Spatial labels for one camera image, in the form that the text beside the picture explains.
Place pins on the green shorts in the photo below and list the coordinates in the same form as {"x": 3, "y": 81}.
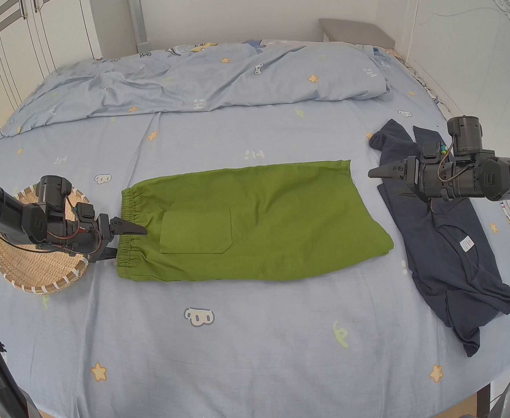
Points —
{"x": 259, "y": 220}

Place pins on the white wardrobe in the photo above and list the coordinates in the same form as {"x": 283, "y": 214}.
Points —
{"x": 41, "y": 24}

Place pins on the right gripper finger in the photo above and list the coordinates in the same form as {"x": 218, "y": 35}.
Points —
{"x": 394, "y": 171}

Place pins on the bed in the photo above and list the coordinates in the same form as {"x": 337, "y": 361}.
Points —
{"x": 237, "y": 342}

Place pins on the pale blue quilt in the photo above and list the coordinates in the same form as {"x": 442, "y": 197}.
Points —
{"x": 194, "y": 81}

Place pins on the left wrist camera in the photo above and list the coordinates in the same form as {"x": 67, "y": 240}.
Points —
{"x": 85, "y": 211}

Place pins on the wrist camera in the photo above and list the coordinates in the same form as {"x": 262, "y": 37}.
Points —
{"x": 85, "y": 211}
{"x": 432, "y": 151}

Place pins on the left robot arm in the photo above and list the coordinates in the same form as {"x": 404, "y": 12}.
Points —
{"x": 11, "y": 216}

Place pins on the grey bedside table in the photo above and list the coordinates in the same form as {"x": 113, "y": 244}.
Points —
{"x": 355, "y": 31}

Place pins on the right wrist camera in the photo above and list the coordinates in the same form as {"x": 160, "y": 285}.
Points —
{"x": 432, "y": 151}

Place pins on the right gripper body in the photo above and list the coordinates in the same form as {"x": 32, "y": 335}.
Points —
{"x": 433, "y": 179}

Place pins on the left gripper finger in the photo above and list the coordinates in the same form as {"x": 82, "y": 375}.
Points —
{"x": 122, "y": 227}
{"x": 106, "y": 255}

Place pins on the dark blue T-shirt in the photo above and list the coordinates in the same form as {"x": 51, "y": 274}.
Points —
{"x": 455, "y": 255}

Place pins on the round woven basket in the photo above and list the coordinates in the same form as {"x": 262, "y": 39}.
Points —
{"x": 33, "y": 272}

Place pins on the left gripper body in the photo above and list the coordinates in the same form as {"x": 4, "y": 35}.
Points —
{"x": 80, "y": 237}

